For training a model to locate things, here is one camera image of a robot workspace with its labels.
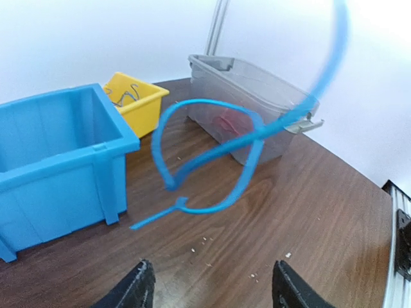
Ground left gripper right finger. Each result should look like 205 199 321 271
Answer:
272 260 334 308

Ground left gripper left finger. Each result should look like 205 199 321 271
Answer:
91 259 155 308

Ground red cable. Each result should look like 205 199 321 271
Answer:
213 108 254 137

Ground blue plastic bin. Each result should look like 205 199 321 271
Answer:
1 84 140 262

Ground yellow plastic bin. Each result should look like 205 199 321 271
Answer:
103 73 170 138

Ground clear grey plastic container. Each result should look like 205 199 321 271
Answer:
188 55 307 144

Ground aluminium front rail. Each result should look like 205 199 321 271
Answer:
383 180 410 307

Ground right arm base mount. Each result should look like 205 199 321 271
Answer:
394 209 411 282

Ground right aluminium frame post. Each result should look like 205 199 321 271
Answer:
204 0 230 56

